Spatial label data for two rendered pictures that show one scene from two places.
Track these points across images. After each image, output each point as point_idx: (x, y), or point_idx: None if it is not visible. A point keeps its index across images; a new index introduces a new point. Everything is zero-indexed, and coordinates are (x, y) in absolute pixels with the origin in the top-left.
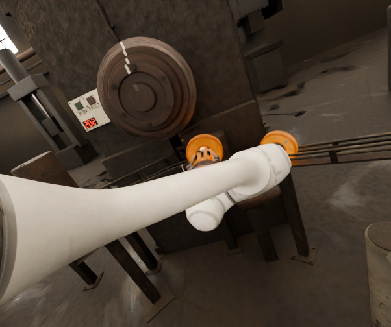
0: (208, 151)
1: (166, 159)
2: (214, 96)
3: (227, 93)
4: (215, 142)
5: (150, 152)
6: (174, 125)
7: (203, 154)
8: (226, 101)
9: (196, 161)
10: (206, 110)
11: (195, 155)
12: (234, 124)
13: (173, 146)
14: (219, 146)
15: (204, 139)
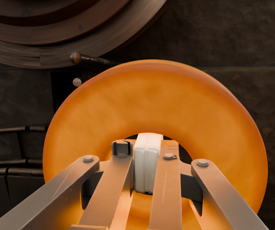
0: (186, 178)
1: (23, 135)
2: (226, 17)
3: (266, 22)
4: (243, 136)
5: None
6: (75, 28)
7: (145, 180)
8: (252, 42)
9: (74, 218)
10: (189, 47)
11: (84, 169)
12: (256, 114)
13: (57, 107)
14: (256, 174)
15: (187, 94)
